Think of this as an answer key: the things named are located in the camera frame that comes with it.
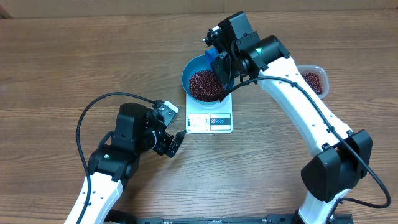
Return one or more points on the teal metal bowl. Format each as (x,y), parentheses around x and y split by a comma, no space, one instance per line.
(196,64)

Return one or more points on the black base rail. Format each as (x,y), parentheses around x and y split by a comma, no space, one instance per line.
(205,220)

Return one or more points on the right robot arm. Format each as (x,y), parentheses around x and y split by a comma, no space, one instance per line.
(339,155)

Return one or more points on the white digital kitchen scale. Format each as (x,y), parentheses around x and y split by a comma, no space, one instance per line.
(209,117)

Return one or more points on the blue plastic measuring scoop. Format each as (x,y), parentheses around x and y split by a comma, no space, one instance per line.
(210,55)

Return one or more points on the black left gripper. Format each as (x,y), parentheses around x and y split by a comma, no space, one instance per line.
(165,139)

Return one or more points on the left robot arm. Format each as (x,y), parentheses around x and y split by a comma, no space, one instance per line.
(138,129)

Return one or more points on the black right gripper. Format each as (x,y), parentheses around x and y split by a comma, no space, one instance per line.
(228,78)

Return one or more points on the clear plastic food container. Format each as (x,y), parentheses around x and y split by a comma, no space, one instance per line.
(320,73)

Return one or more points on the red adzuki beans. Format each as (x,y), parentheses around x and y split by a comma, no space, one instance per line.
(204,86)

